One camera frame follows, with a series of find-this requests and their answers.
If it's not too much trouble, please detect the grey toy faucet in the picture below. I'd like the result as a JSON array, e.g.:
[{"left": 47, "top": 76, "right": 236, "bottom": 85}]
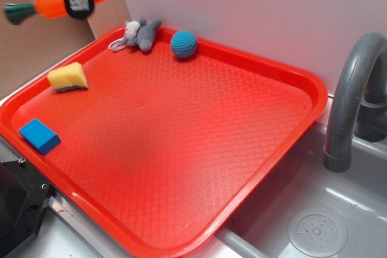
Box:
[{"left": 323, "top": 33, "right": 386, "bottom": 172}]

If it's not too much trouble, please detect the wooden board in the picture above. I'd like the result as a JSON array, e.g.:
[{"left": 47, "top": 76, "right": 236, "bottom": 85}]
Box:
[{"left": 88, "top": 0, "right": 131, "bottom": 39}]

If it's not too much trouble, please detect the red plastic tray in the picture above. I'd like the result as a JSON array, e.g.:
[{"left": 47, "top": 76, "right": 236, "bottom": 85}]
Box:
[{"left": 1, "top": 27, "right": 328, "bottom": 257}]

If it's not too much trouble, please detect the grey toy sink basin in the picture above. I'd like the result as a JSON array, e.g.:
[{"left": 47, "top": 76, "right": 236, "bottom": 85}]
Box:
[{"left": 216, "top": 123, "right": 386, "bottom": 257}]

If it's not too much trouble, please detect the yellow sponge wedge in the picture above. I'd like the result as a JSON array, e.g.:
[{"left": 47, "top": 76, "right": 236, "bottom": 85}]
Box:
[{"left": 47, "top": 62, "right": 88, "bottom": 92}]

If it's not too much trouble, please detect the orange toy carrot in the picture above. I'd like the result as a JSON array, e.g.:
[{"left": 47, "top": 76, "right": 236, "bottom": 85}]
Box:
[{"left": 3, "top": 0, "right": 105, "bottom": 25}]

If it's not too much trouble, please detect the grey plush bunny toy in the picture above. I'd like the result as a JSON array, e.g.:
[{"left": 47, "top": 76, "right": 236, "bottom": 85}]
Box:
[{"left": 108, "top": 16, "right": 162, "bottom": 53}]

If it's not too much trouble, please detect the blue knitted ball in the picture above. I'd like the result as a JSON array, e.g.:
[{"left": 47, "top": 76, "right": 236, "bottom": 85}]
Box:
[{"left": 170, "top": 30, "right": 198, "bottom": 59}]

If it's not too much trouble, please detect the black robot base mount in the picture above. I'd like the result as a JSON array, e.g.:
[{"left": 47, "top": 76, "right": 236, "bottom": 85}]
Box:
[{"left": 1, "top": 161, "right": 53, "bottom": 257}]

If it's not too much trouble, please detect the blue rectangular block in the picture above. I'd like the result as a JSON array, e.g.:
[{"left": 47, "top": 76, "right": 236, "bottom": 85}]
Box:
[{"left": 19, "top": 118, "right": 61, "bottom": 155}]

